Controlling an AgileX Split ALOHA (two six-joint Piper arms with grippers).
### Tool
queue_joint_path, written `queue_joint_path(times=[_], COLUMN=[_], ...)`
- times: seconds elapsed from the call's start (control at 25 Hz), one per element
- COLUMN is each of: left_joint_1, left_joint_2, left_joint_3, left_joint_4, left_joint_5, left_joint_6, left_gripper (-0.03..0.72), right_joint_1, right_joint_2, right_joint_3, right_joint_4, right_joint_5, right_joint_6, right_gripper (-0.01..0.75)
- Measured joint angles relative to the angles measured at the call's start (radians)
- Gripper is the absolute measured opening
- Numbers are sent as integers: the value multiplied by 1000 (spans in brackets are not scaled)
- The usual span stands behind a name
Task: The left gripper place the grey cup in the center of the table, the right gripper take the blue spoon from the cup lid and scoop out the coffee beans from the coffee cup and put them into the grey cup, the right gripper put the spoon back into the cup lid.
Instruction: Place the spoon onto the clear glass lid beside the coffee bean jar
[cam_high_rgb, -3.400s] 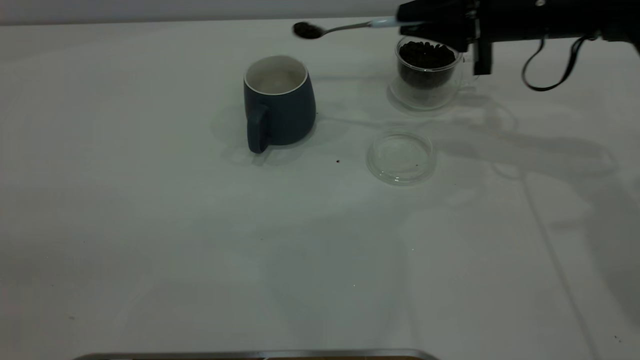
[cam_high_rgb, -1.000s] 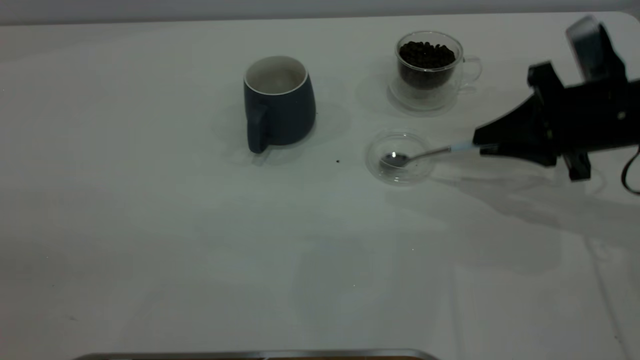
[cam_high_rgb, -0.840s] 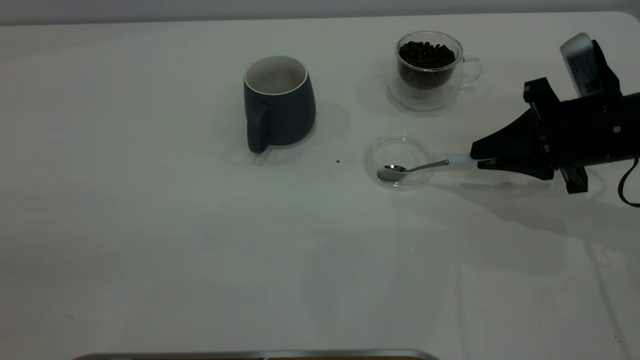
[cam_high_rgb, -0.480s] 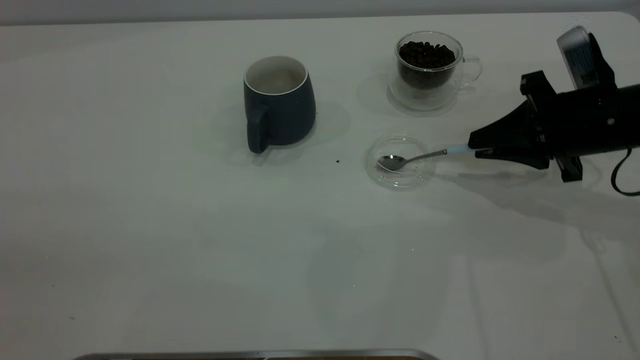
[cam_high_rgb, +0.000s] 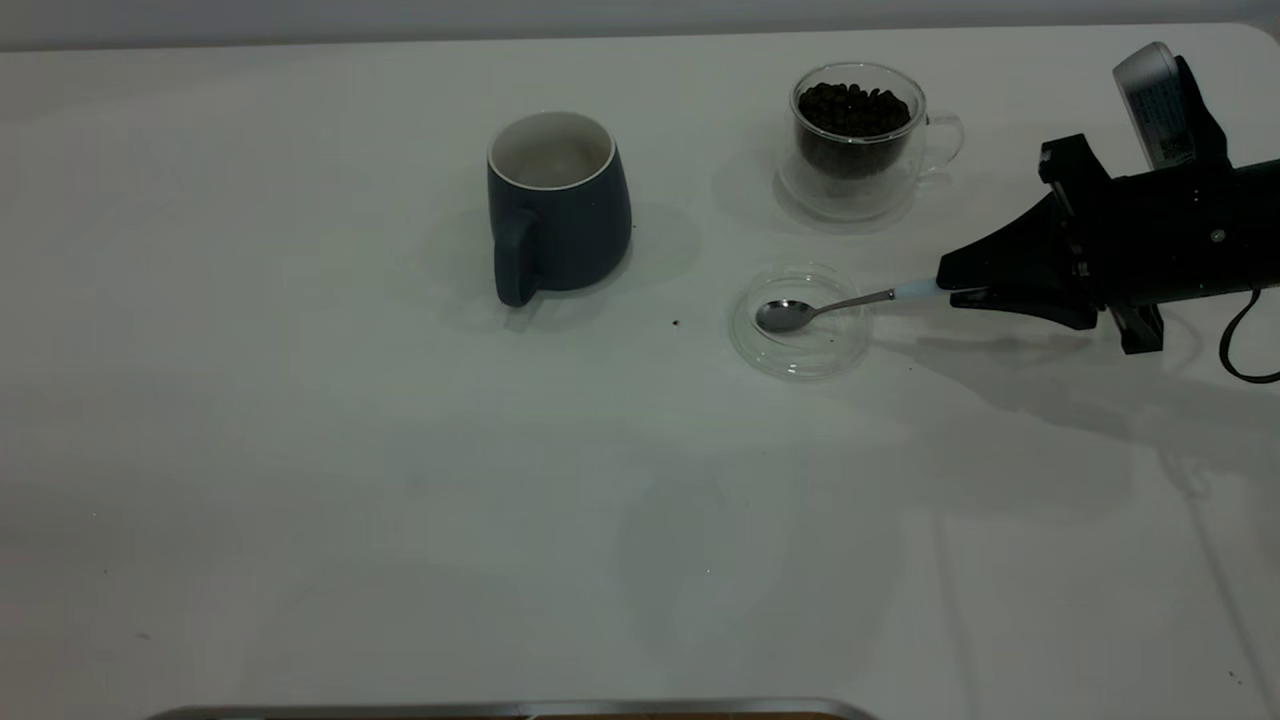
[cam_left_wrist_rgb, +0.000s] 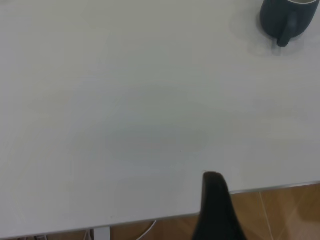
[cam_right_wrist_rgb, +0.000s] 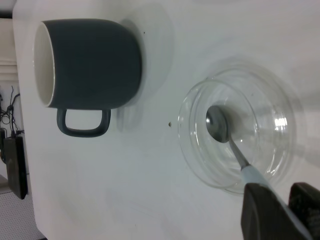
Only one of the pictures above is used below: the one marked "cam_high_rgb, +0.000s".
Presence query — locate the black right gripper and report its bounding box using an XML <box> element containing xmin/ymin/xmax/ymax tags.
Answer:
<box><xmin>937</xmin><ymin>133</ymin><xmax>1256</xmax><ymax>356</ymax></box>

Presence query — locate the metal spoon light blue handle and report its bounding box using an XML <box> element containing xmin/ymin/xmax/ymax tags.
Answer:
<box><xmin>755</xmin><ymin>280</ymin><xmax>946</xmax><ymax>334</ymax></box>

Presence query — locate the dark grey ceramic mug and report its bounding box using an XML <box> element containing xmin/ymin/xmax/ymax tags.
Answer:
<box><xmin>486</xmin><ymin>110</ymin><xmax>634</xmax><ymax>309</ymax></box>

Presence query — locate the dark coffee beans pile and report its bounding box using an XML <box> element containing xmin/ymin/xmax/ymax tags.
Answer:
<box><xmin>797</xmin><ymin>83</ymin><xmax>912</xmax><ymax>181</ymax></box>

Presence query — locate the clear round glass saucer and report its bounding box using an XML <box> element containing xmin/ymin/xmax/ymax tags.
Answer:
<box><xmin>730</xmin><ymin>263</ymin><xmax>876</xmax><ymax>381</ymax></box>

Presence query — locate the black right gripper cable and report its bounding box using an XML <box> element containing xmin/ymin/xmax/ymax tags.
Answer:
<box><xmin>1218</xmin><ymin>288</ymin><xmax>1280</xmax><ymax>385</ymax></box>

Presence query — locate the clear double-wall glass cup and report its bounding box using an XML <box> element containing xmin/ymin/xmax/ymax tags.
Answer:
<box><xmin>777</xmin><ymin>62</ymin><xmax>966</xmax><ymax>223</ymax></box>

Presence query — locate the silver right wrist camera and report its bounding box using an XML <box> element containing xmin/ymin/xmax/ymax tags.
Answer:
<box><xmin>1113</xmin><ymin>42</ymin><xmax>1231</xmax><ymax>171</ymax></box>

